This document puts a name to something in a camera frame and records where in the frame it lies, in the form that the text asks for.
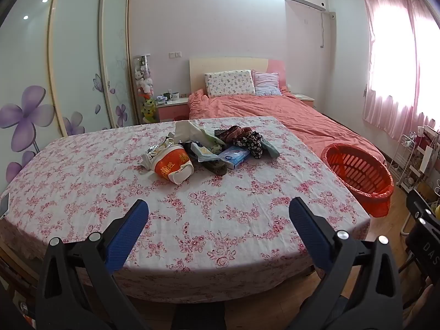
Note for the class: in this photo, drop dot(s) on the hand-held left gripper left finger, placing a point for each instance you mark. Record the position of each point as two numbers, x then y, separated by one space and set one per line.
129 233

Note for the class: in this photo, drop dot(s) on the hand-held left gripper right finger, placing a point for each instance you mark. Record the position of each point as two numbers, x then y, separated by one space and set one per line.
307 233

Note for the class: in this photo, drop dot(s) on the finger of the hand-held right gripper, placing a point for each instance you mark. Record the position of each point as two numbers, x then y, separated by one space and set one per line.
421 206

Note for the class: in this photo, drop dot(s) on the orange plastic basket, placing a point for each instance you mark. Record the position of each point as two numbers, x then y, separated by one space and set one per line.
357 175

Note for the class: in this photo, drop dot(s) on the orange white instant noodle cup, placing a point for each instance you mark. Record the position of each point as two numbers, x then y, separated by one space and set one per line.
170 168

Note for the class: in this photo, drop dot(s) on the silver foil wrapper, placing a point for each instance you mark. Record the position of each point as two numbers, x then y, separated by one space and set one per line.
154 151

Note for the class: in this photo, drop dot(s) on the grey green sock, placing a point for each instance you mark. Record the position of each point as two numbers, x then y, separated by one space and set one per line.
271 149

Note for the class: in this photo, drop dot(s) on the black floral sock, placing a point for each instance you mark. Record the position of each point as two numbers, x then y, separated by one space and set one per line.
251 144

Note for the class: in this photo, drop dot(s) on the blue tissue packet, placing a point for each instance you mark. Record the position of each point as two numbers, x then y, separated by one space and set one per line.
233 157

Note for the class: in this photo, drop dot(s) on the light blue floral packet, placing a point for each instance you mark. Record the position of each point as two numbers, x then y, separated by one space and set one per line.
206 153

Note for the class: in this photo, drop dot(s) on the white tissue paper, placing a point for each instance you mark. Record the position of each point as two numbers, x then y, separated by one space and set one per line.
184 131

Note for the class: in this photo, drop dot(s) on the reddish brown striped cloth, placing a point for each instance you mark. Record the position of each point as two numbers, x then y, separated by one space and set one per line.
237 134

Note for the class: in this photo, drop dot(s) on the light green cloth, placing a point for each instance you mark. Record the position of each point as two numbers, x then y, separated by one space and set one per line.
206 137

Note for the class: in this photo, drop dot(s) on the pink floral tablecloth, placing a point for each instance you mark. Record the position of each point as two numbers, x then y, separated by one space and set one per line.
220 213

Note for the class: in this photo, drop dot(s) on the bed with salmon duvet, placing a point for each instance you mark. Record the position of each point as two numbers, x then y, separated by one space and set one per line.
295 117

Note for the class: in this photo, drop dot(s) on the smartphone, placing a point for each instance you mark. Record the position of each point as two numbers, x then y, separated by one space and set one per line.
3 206

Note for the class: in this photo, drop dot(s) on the pink white nightstand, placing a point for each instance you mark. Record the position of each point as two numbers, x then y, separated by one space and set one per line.
172 110
304 99

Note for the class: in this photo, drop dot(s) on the pink curtain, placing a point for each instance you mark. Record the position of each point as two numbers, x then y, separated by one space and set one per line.
395 75

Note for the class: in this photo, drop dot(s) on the white mug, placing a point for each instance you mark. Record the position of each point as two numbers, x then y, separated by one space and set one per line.
175 96

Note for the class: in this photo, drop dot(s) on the clear tube of plush toys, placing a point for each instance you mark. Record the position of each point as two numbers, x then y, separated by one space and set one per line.
144 86

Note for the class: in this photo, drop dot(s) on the pink striped pillow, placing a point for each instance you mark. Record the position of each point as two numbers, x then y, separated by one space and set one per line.
266 84

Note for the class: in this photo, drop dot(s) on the floral print pillow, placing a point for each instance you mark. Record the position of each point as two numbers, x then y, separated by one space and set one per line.
230 83

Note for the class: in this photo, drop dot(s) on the wardrobe with flower print doors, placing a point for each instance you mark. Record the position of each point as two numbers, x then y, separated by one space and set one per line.
79 58

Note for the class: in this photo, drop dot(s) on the cream pink headboard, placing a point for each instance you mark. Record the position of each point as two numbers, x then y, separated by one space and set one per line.
227 64

